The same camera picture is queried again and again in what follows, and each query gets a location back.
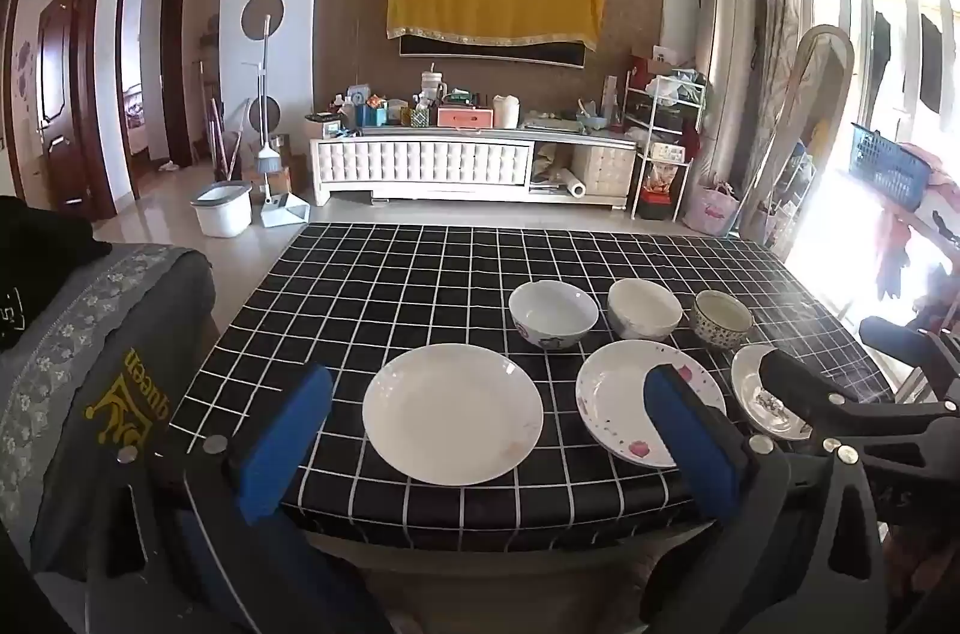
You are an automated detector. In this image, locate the white bowl with pink flowers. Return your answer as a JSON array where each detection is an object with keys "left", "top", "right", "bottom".
[{"left": 508, "top": 280, "right": 599, "bottom": 350}]

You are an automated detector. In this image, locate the white plate with pink flowers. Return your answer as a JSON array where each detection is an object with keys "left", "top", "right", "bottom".
[{"left": 575, "top": 339, "right": 727, "bottom": 470}]

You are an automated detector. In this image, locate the yellow cloth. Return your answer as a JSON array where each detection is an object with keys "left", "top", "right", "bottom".
[{"left": 386, "top": 0, "right": 607, "bottom": 52}]

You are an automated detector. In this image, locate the white tufted television cabinet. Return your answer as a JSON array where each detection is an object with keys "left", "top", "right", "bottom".
[{"left": 309, "top": 124, "right": 638, "bottom": 211}]

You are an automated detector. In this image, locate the white bowl with grey print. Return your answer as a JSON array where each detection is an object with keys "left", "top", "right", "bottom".
[{"left": 606, "top": 278, "right": 685, "bottom": 341}]

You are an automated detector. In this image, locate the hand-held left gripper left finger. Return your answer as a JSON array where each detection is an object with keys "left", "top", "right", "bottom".
[{"left": 82, "top": 364, "right": 391, "bottom": 634}]

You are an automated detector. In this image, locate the oval standing mirror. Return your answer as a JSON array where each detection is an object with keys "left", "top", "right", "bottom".
[{"left": 739, "top": 25, "right": 856, "bottom": 245}]

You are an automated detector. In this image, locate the black cloth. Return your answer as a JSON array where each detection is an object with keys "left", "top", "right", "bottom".
[{"left": 0, "top": 195, "right": 113, "bottom": 351}]

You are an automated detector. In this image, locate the round brown wall disc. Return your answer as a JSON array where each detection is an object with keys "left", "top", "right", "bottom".
[{"left": 241, "top": 0, "right": 285, "bottom": 37}]

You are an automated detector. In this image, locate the red garment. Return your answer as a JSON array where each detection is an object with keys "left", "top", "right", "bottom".
[{"left": 874, "top": 206, "right": 912, "bottom": 301}]

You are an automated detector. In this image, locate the white metal shelf rack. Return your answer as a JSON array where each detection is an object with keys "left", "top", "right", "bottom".
[{"left": 622, "top": 68, "right": 710, "bottom": 223}]

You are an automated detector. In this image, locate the silver standing air conditioner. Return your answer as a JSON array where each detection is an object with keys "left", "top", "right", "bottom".
[{"left": 694, "top": 0, "right": 758, "bottom": 193}]

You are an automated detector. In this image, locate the patterned beige curtain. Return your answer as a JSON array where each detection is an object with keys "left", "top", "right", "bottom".
[{"left": 739, "top": 0, "right": 803, "bottom": 230}]

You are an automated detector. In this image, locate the beige chair seat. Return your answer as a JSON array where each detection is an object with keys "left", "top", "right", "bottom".
[{"left": 307, "top": 521, "right": 676, "bottom": 634}]

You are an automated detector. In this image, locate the dark hanging garment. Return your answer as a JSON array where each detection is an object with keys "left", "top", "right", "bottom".
[{"left": 870, "top": 11, "right": 893, "bottom": 114}]

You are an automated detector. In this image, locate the pink bag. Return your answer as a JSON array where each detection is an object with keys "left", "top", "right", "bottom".
[{"left": 682, "top": 180, "right": 742, "bottom": 238}]

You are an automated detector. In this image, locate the white dustpan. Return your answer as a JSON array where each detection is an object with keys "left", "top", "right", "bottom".
[{"left": 260, "top": 191, "right": 311, "bottom": 226}]

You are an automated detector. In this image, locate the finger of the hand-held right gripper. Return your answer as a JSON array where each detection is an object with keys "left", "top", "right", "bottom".
[
  {"left": 814, "top": 422, "right": 960, "bottom": 456},
  {"left": 759, "top": 349, "right": 960, "bottom": 426}
]

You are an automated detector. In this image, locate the brown door frame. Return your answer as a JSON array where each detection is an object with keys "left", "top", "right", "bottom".
[{"left": 116, "top": 0, "right": 192, "bottom": 200}]

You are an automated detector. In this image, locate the white mop bucket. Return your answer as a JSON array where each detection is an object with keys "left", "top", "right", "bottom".
[{"left": 190, "top": 182, "right": 254, "bottom": 238}]

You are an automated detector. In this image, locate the black white checked tablecloth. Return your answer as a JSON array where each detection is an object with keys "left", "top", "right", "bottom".
[{"left": 154, "top": 221, "right": 897, "bottom": 534}]

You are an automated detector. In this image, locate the plain white plate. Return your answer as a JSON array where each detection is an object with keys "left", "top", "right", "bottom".
[{"left": 362, "top": 343, "right": 545, "bottom": 486}]

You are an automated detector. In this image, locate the small dotted pattern bowl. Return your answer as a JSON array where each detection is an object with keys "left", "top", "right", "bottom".
[{"left": 690, "top": 290, "right": 755, "bottom": 350}]

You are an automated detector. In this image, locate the grey embroidered chair cover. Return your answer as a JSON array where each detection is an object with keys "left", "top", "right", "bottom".
[{"left": 0, "top": 242, "right": 218, "bottom": 605}]

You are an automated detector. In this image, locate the white bear print plate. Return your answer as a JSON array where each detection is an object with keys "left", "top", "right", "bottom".
[{"left": 731, "top": 344, "right": 818, "bottom": 441}]

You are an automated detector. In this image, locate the pink storage box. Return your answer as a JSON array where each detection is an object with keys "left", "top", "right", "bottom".
[{"left": 437, "top": 107, "right": 496, "bottom": 130}]

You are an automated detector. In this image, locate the brown wooden door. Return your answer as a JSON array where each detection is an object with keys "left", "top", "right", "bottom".
[{"left": 7, "top": 0, "right": 113, "bottom": 223}]

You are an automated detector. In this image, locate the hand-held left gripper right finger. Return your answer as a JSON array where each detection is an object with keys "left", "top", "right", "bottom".
[{"left": 641, "top": 365, "right": 893, "bottom": 634}]

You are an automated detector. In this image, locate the blue plastic basket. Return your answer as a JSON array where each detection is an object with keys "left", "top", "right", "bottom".
[{"left": 850, "top": 124, "right": 935, "bottom": 213}]

